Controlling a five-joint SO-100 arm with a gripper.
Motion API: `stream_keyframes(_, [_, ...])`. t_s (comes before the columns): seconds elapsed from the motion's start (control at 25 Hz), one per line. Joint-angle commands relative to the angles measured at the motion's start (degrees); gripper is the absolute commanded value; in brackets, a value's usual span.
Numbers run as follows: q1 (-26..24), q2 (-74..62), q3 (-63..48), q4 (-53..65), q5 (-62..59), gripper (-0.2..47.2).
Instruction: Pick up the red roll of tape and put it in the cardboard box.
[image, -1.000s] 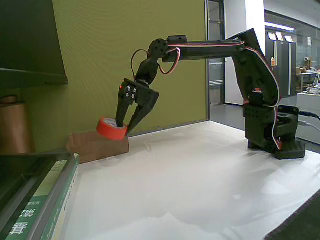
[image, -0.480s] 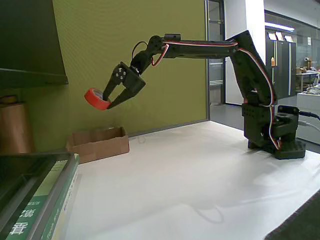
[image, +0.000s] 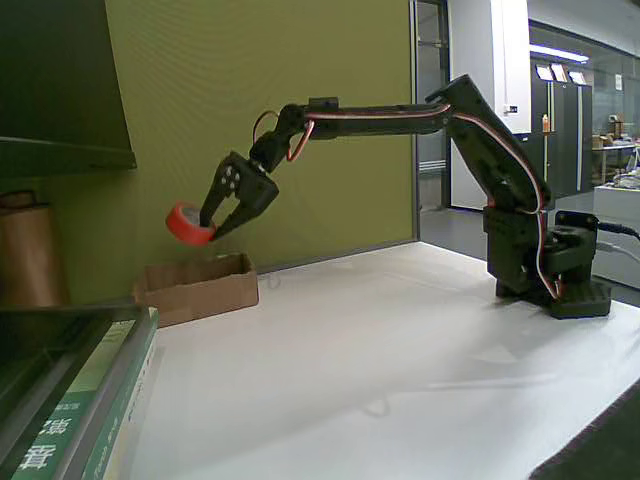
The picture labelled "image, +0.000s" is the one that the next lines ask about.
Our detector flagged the grey metal partition post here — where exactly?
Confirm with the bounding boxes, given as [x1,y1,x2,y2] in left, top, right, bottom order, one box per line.
[408,0,424,242]

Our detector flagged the white ceiling light strip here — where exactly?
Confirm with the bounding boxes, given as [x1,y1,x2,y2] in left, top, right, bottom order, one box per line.
[528,43,590,64]

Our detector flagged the brown paper roll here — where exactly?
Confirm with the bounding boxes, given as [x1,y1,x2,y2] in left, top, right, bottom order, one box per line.
[0,189,71,309]

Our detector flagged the black power cable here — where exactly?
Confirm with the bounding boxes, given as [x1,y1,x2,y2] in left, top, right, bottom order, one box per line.
[597,221,640,239]

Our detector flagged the brown cardboard box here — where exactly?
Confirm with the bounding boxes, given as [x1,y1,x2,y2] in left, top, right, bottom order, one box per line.
[133,252,260,329]

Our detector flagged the cluttered background desk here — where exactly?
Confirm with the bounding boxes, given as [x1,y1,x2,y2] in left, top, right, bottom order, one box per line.
[592,113,640,187]

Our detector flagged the white book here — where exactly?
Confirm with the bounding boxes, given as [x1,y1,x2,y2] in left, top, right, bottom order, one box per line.
[117,344,166,480]

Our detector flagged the black cabinet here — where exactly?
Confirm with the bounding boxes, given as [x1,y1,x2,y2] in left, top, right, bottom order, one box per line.
[519,77,594,199]

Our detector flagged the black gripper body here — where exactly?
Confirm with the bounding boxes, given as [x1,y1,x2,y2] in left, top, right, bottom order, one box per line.
[233,157,280,216]

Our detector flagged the green book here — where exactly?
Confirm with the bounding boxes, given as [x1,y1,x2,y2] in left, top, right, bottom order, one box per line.
[0,305,161,480]

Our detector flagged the red tape roll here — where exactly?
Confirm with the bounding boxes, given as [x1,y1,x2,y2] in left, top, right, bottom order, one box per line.
[165,201,217,247]

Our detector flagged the green partition panel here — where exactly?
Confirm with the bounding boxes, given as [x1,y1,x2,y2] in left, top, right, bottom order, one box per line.
[42,0,416,306]

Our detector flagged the dark green shelf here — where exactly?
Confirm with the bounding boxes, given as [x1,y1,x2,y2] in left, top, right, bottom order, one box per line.
[0,0,139,176]

